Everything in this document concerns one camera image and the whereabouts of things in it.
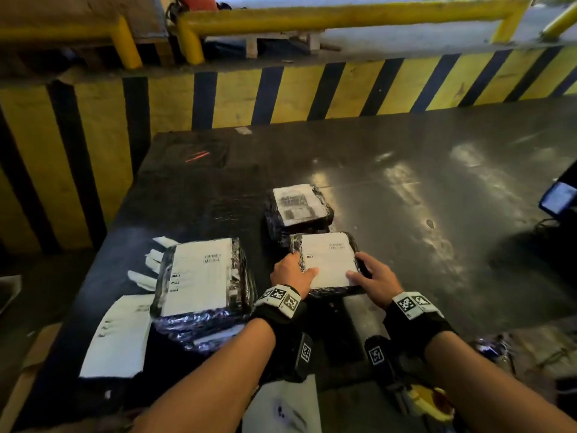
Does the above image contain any yellow tool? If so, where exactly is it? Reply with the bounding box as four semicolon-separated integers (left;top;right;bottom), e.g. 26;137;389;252
403;382;456;423

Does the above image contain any black marker wristband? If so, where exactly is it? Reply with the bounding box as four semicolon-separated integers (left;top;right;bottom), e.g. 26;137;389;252
383;290;456;357
250;283;308;339

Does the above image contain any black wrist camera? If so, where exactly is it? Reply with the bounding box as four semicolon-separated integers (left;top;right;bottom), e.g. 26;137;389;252
364;334;402;388
275;331;316;384

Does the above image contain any person's left hand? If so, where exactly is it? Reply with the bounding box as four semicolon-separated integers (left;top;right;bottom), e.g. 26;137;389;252
269;252;320;301

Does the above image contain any person's right hand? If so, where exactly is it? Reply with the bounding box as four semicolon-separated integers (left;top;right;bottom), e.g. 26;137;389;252
346;252;405;310

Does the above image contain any large brown plywood crate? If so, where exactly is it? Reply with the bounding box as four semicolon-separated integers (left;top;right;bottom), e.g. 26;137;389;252
0;0;168;43

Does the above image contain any pile of white labels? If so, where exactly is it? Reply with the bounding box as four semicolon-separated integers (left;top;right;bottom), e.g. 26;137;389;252
79;294;155;379

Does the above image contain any white flat panel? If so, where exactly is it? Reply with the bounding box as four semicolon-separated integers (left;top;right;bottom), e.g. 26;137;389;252
243;373;323;433

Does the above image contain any yellow black striped barrier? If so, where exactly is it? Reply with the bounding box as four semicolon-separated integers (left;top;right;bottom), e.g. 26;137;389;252
0;45;577;256

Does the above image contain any person's left forearm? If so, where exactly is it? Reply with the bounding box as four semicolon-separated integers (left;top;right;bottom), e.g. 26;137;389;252
130;318;276;433

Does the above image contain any black tablet device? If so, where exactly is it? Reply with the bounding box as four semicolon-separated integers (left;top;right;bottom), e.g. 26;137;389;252
539;159;577;220

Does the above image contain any person's right forearm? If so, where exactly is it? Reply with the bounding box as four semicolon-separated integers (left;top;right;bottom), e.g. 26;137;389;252
423;331;577;433

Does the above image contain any wooden pallet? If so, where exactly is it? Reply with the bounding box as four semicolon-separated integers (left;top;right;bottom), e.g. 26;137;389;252
205;31;323;59

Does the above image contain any yellow pipe guardrail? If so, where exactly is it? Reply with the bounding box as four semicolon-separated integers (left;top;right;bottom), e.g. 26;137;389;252
176;0;533;66
540;2;577;41
0;14;144;70

